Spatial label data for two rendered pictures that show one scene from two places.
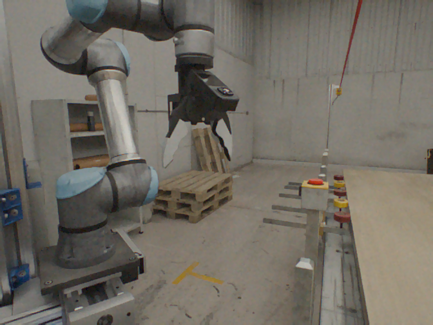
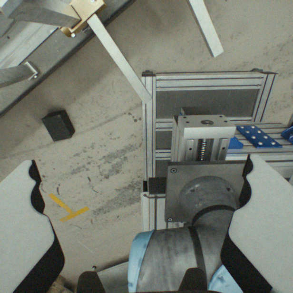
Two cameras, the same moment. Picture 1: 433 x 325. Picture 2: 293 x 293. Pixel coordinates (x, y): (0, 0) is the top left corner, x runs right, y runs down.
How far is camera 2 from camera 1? 0.47 m
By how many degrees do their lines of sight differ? 57
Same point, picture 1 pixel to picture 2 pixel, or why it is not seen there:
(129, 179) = (175, 264)
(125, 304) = (191, 126)
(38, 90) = not seen: outside the picture
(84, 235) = (221, 202)
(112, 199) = (199, 236)
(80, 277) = (223, 164)
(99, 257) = (203, 180)
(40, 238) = not seen: hidden behind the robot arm
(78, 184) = not seen: hidden behind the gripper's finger
